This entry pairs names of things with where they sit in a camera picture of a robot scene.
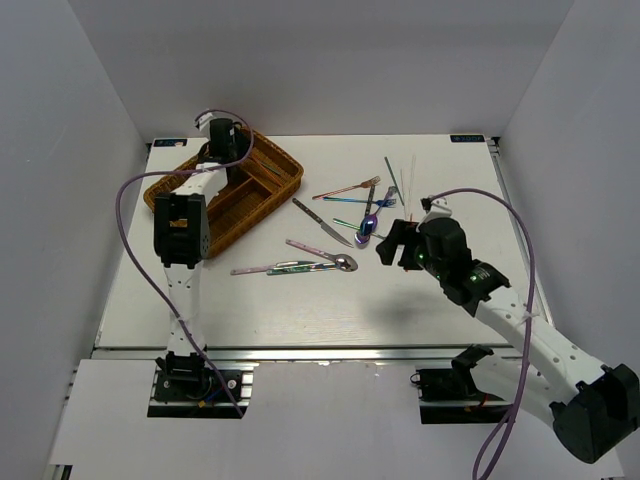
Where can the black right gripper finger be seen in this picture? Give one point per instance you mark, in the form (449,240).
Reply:
(401,262)
(387,248)

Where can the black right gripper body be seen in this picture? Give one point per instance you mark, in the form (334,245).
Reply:
(424,260)

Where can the black handled steel knife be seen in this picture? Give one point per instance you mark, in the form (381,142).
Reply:
(323,225)

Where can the silver spoon pink handle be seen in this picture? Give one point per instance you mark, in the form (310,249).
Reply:
(344,262)

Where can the iridescent purple spoon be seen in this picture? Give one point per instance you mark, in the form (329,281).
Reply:
(367,227)

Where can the brown wicker cutlery tray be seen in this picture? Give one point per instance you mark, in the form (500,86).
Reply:
(252,194)

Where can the pink handled knife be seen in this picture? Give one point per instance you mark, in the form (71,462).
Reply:
(265,268)

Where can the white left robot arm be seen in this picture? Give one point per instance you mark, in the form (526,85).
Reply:
(182,234)

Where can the green handled rainbow fork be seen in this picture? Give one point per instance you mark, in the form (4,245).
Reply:
(355,227)

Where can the blue right table label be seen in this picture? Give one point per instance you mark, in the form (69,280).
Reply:
(466,138)

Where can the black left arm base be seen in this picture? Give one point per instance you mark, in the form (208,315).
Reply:
(187,388)

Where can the blue iridescent fork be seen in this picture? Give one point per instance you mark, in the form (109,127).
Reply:
(360,201)

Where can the rose gold fork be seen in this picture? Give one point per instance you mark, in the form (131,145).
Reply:
(374,181)

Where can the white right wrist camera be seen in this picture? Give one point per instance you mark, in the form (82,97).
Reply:
(435,209)

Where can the green patterned handle utensil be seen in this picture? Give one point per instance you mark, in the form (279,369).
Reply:
(301,268)

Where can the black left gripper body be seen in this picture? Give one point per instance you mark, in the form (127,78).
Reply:
(241,144)

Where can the blue table label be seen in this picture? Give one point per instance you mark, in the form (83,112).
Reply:
(466,138)
(169,142)

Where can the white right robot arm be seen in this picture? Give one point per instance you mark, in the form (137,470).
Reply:
(590,406)

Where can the clear white chopstick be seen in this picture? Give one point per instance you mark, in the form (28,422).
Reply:
(411,179)

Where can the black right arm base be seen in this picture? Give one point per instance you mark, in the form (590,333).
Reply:
(445,401)

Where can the blue left table label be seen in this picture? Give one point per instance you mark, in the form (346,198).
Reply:
(169,142)

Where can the dark handled silver spoon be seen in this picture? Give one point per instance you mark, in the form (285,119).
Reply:
(373,206)

